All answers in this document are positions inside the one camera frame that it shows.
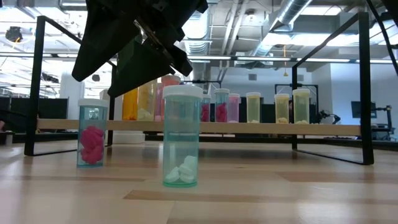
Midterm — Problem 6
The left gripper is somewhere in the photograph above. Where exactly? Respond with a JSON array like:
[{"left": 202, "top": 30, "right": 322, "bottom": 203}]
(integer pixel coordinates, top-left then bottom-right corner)
[{"left": 72, "top": 0, "right": 209, "bottom": 99}]

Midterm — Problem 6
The large orange pill bottle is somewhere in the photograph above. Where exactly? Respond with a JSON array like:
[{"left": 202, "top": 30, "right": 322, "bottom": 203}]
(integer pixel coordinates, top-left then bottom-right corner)
[{"left": 121, "top": 88, "right": 139, "bottom": 121}]

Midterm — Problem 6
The pink pill bottle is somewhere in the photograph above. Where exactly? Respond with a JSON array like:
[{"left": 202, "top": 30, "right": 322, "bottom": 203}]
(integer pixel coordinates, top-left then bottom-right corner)
[
  {"left": 228, "top": 93, "right": 241, "bottom": 123},
  {"left": 154, "top": 74, "right": 182, "bottom": 123}
]

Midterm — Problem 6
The teal pill bottle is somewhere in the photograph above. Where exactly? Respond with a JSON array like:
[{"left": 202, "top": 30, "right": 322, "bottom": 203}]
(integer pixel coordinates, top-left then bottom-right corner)
[{"left": 162, "top": 85, "right": 204, "bottom": 189}]

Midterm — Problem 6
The black round ceiling device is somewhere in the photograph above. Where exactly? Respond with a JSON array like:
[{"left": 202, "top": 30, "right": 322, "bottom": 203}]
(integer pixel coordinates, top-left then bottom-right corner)
[{"left": 4, "top": 26, "right": 24, "bottom": 44}]

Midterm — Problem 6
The dark computer monitor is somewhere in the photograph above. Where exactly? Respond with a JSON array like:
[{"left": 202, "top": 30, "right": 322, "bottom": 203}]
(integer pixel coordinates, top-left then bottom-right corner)
[{"left": 351, "top": 101, "right": 377, "bottom": 119}]

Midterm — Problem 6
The silver ceiling duct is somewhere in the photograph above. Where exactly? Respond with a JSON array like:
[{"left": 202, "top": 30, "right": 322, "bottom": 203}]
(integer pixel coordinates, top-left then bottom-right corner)
[
  {"left": 253, "top": 0, "right": 313, "bottom": 55},
  {"left": 182, "top": 9, "right": 214, "bottom": 82}
]

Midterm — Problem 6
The yellow hanging cord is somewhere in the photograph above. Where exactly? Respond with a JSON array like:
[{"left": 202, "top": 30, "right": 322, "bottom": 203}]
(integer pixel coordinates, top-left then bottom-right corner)
[{"left": 281, "top": 45, "right": 289, "bottom": 77}]

